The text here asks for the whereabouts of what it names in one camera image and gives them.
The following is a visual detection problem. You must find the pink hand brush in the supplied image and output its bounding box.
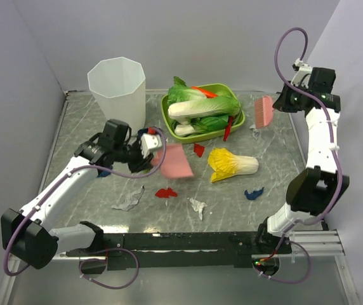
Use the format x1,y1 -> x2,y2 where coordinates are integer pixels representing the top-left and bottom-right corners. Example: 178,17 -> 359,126
254,95 -> 274,129

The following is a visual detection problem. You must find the pink dustpan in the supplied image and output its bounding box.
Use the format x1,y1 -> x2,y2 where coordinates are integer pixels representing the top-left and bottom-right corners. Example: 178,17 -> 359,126
160,144 -> 194,179

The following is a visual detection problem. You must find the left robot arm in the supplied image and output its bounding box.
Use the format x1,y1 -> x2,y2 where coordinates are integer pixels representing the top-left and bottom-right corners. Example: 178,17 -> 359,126
1,119 -> 166,276

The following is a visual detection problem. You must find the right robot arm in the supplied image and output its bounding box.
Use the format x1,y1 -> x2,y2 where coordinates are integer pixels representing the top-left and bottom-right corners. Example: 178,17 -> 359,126
255,63 -> 350,253

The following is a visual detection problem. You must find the dark blue scrap near bin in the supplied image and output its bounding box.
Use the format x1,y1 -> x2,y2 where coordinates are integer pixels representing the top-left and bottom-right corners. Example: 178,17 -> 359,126
137,127 -> 156,137

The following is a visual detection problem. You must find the dark blue paper scrap left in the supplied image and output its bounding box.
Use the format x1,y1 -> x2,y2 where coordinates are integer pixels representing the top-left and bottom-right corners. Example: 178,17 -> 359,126
98,171 -> 111,178

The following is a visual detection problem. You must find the dark blue paper scrap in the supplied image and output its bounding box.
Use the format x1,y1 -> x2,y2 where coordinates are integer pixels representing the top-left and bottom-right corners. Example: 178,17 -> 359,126
244,187 -> 265,201
98,171 -> 111,178

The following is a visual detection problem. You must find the grey paper scrap left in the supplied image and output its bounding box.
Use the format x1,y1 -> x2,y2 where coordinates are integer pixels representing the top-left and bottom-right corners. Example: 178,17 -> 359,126
111,185 -> 145,212

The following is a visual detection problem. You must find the grey paper scrap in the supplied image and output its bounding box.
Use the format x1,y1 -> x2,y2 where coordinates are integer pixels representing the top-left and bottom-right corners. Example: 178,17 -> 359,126
249,124 -> 260,140
111,185 -> 145,212

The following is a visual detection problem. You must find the grey paper scrap right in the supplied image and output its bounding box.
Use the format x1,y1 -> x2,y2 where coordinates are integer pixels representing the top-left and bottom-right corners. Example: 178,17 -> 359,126
249,124 -> 260,140

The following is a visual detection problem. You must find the red paper scrap centre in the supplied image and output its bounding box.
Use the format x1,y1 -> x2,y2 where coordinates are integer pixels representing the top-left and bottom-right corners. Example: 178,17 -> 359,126
155,187 -> 178,199

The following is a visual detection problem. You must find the green plastic tray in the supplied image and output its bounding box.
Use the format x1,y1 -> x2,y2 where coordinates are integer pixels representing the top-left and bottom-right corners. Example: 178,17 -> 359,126
160,83 -> 246,144

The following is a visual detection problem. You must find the red paper scrap near tray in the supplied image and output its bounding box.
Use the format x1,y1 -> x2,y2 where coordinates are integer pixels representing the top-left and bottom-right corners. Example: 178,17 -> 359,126
194,143 -> 205,158

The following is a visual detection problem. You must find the red chili pepper toy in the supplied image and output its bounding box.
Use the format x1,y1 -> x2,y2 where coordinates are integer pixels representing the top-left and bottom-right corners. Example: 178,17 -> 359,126
223,116 -> 234,142

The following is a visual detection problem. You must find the translucent white plastic bin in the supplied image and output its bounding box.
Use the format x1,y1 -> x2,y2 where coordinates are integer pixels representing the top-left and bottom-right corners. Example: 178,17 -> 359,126
87,57 -> 146,134

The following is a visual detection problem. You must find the large green cabbage toy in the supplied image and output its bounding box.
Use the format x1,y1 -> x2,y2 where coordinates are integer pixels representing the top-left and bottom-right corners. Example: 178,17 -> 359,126
168,96 -> 241,119

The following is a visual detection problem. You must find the green leafy lettuce toy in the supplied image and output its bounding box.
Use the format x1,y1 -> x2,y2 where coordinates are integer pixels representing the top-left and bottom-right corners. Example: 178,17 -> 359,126
167,76 -> 206,106

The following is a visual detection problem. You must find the small bok choy toy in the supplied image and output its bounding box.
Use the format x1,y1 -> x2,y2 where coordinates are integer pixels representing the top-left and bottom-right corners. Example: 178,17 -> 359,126
174,115 -> 228,137

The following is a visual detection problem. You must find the orange carrot toy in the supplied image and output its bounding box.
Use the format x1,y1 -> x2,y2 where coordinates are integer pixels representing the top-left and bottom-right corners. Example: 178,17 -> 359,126
191,86 -> 218,98

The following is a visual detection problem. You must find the white crumpled paper scrap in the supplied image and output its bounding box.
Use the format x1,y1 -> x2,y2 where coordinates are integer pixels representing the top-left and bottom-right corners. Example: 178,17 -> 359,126
189,198 -> 208,221

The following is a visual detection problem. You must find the yellow napa cabbage toy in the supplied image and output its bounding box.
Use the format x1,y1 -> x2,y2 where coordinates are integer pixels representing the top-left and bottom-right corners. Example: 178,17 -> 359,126
208,148 -> 259,183

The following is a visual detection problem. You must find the dark blue paper scrap right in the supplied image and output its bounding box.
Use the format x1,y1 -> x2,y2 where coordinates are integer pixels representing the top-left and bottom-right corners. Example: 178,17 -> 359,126
244,187 -> 265,201

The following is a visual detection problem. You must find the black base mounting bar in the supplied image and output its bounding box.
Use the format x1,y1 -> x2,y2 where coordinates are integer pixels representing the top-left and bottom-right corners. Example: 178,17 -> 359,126
66,231 -> 280,271

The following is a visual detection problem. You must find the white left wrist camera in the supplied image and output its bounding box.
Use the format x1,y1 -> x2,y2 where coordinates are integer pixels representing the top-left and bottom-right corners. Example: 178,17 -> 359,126
140,133 -> 162,158

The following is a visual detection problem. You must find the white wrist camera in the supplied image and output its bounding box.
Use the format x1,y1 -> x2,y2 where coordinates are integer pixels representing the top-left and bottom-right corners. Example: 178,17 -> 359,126
291,58 -> 313,88
140,133 -> 162,158

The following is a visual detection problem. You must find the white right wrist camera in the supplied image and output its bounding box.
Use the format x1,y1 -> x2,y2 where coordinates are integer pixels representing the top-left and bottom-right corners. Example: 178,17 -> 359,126
291,58 -> 313,88

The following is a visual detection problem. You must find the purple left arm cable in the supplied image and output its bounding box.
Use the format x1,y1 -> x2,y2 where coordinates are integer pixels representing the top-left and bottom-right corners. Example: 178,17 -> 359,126
3,126 -> 168,277

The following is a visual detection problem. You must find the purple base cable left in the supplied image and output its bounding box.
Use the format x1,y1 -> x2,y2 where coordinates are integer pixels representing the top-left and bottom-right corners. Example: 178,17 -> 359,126
78,247 -> 141,290

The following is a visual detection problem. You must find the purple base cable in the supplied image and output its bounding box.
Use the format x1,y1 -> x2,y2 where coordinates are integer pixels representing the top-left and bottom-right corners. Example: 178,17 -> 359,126
253,240 -> 312,284
78,247 -> 141,290

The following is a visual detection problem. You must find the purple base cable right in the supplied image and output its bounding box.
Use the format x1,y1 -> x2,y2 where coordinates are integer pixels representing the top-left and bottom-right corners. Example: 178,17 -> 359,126
253,240 -> 312,284

